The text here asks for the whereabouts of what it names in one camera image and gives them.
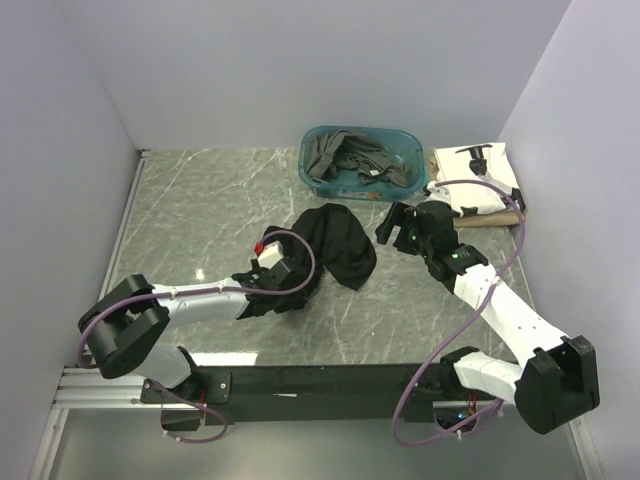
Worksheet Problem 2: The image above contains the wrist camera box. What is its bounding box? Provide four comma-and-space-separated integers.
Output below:
423, 181, 451, 205
251, 241, 285, 270

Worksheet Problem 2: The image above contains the black mounting beam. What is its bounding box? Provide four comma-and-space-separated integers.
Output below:
140, 364, 493, 424

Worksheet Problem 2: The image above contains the aluminium frame rail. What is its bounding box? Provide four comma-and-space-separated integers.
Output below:
54, 369, 491, 411

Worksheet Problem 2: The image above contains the grey t shirt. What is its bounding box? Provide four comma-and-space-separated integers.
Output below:
306, 130, 410, 188

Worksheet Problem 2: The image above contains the folded white printed t shirt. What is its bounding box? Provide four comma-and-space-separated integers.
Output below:
430, 143, 526, 217

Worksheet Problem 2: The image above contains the purple cable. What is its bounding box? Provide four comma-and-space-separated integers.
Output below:
74, 227, 317, 444
392, 179, 529, 449

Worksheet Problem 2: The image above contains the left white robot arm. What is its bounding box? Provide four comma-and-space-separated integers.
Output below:
76, 254, 321, 402

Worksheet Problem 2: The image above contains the black t shirt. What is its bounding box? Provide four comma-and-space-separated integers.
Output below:
274, 203, 377, 314

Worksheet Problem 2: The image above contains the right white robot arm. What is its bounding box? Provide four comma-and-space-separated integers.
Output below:
375, 201, 600, 434

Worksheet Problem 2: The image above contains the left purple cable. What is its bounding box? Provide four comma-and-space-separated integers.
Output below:
74, 227, 317, 444

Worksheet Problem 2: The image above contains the teal plastic basket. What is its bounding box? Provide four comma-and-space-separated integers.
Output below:
298, 126, 428, 202

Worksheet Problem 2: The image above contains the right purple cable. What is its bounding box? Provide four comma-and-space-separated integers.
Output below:
392, 179, 529, 449

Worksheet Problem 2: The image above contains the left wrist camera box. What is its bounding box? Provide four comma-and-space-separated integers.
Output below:
251, 241, 285, 270

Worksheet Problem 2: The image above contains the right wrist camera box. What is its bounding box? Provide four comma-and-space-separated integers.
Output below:
423, 181, 451, 205

